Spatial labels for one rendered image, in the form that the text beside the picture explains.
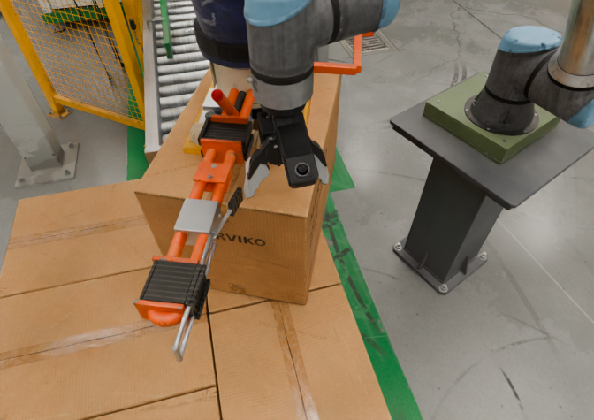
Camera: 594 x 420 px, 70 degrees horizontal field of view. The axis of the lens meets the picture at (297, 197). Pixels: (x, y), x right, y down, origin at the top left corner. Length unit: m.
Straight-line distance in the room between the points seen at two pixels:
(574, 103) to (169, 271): 1.06
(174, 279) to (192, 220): 0.12
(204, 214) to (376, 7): 0.42
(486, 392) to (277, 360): 0.94
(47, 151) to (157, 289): 2.03
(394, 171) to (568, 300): 1.01
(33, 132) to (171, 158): 1.56
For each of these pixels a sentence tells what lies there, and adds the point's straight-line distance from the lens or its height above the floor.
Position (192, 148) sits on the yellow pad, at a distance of 1.06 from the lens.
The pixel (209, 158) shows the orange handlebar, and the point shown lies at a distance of 0.85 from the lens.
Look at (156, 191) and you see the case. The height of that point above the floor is 0.95.
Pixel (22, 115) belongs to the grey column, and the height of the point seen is 0.38.
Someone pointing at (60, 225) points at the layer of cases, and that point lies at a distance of 1.62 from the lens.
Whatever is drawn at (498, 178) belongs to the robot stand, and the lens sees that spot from 1.41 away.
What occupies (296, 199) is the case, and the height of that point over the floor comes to 0.96.
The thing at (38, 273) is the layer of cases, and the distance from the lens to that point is 1.53.
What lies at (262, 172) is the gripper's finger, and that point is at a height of 1.16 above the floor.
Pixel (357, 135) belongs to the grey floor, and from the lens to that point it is 2.61.
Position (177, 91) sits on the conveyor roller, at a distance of 2.08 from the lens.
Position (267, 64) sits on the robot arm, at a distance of 0.58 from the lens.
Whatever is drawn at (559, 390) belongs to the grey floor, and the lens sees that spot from 1.99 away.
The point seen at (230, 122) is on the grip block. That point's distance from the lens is 0.91.
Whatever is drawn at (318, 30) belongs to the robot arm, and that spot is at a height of 1.40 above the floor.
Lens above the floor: 1.66
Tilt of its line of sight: 48 degrees down
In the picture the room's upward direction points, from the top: straight up
